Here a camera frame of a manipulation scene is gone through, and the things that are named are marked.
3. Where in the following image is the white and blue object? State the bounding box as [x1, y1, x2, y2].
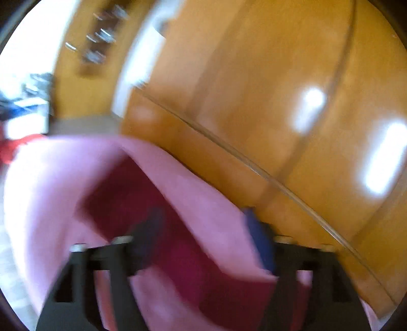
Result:
[0, 73, 54, 139]

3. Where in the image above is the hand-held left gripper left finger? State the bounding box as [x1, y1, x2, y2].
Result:
[36, 207, 166, 331]

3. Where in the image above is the wooden wardrobe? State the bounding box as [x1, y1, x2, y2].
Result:
[52, 0, 407, 320]

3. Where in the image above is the pink bed sheet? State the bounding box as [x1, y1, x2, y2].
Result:
[3, 135, 384, 331]

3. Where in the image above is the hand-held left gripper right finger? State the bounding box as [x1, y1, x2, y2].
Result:
[242, 207, 373, 331]

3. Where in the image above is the red cloth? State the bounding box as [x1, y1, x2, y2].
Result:
[0, 133, 47, 165]

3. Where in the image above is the display shelf with trinkets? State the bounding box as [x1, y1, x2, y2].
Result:
[64, 5, 129, 75]

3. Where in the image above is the maroon lace-trimmed garment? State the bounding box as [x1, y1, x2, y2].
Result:
[76, 156, 314, 331]

